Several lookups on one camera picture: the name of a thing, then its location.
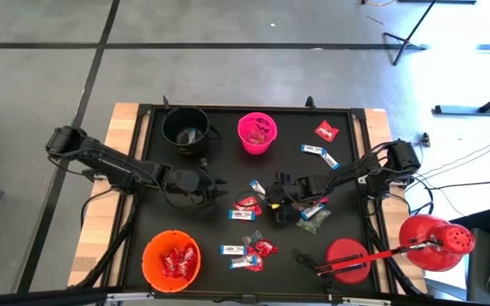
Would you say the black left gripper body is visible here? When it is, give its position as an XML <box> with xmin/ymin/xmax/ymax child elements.
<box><xmin>166</xmin><ymin>165</ymin><xmax>215</xmax><ymax>209</ymax></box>

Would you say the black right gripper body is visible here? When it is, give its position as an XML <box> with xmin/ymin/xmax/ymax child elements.
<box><xmin>265</xmin><ymin>176</ymin><xmax>314</xmax><ymax>209</ymax></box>

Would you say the clear green candy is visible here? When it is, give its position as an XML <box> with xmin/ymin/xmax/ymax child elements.
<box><xmin>242</xmin><ymin>229</ymin><xmax>265</xmax><ymax>247</ymax></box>
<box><xmin>312</xmin><ymin>207</ymin><xmax>333</xmax><ymax>227</ymax></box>
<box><xmin>295</xmin><ymin>218</ymin><xmax>318</xmax><ymax>235</ymax></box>

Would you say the pink plastic bucket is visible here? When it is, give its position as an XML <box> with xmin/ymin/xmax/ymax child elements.
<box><xmin>237</xmin><ymin>111</ymin><xmax>279</xmax><ymax>156</ymax></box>

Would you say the black pumpkin face bucket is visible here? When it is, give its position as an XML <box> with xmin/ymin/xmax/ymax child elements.
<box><xmin>161</xmin><ymin>105</ymin><xmax>221</xmax><ymax>156</ymax></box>

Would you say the orange pumpkin face bucket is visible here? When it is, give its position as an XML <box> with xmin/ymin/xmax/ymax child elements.
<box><xmin>141</xmin><ymin>229</ymin><xmax>202</xmax><ymax>294</ymax></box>

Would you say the red desk lamp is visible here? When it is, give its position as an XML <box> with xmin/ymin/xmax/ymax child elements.
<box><xmin>315</xmin><ymin>213</ymin><xmax>477</xmax><ymax>286</ymax></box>

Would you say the black desk foot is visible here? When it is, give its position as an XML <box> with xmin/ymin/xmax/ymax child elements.
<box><xmin>435</xmin><ymin>82</ymin><xmax>490</xmax><ymax>116</ymax></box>

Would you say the black tripod stand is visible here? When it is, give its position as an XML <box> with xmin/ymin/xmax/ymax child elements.
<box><xmin>382</xmin><ymin>0</ymin><xmax>438</xmax><ymax>67</ymax></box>

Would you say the black aluminium table frame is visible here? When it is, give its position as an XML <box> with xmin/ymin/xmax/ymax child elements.
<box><xmin>68</xmin><ymin>101</ymin><xmax>429</xmax><ymax>305</ymax></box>

